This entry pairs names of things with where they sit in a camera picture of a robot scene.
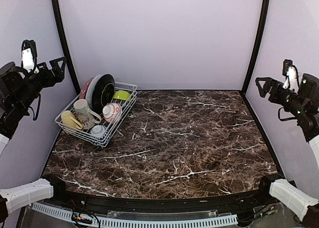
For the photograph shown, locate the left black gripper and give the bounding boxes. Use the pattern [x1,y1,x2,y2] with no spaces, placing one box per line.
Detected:
[15,56,68,111]

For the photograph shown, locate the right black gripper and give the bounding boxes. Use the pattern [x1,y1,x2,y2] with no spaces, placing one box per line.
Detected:
[256,77,307,117]

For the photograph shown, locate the white patterned mug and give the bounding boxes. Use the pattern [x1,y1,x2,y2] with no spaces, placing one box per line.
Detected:
[73,99,102,129]

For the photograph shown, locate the pale yellow mug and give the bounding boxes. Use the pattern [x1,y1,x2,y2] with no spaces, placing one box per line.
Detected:
[61,110,83,130]

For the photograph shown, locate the black striped dinner plate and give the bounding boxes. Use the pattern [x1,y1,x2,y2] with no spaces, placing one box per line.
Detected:
[88,74,115,114]

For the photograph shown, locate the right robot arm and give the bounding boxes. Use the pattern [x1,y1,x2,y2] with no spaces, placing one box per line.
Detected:
[254,73,319,228]

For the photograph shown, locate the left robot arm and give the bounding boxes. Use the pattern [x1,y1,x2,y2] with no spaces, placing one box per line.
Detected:
[0,57,70,224]

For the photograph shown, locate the pink rimmed plate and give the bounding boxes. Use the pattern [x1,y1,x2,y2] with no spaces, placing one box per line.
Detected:
[79,78,93,99]

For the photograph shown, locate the lime green bowl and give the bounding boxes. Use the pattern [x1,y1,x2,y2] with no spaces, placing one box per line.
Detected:
[113,90,131,101]

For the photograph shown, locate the white bowl with red pattern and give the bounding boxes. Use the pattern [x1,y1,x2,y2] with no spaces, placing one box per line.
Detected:
[102,103,122,124]

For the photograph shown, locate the small blue patterned bowl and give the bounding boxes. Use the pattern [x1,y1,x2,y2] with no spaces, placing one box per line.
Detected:
[90,125,105,138]

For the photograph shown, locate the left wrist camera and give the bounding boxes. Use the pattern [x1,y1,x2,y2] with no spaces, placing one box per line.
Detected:
[21,39,39,73]

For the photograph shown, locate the white wire dish rack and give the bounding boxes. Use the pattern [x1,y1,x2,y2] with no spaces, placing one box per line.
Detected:
[54,81,138,147]

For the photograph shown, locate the left black frame post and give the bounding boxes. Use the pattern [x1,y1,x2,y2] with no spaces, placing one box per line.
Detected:
[51,0,81,95]

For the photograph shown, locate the black frame post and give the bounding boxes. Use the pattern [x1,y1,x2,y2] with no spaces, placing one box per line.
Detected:
[51,0,81,95]
[241,0,270,96]

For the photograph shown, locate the right black frame post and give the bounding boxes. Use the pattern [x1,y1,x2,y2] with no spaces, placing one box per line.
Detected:
[241,0,270,96]

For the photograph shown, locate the black front rail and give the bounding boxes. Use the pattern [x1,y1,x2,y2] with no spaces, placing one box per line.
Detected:
[44,190,275,214]

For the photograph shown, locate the white slotted cable duct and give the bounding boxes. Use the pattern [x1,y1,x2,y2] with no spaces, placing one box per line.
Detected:
[32,203,238,228]

